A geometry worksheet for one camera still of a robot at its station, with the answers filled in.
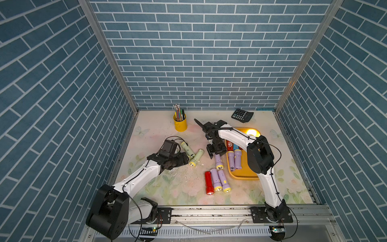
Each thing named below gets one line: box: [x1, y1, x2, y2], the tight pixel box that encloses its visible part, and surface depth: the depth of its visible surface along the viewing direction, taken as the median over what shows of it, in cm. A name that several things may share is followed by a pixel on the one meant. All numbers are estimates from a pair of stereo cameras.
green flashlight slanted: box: [188, 148, 205, 168], surface depth 93 cm
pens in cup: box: [172, 103, 186, 122], surface depth 104 cm
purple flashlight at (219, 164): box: [215, 153, 225, 171], surface depth 91 cm
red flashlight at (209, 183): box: [204, 170, 215, 196], surface depth 84 cm
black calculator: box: [231, 108, 254, 124], surface depth 118 cm
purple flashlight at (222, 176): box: [217, 169, 232, 194], surface depth 84 cm
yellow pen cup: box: [173, 114, 188, 133], surface depth 105 cm
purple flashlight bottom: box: [227, 150, 236, 172], surface depth 92 cm
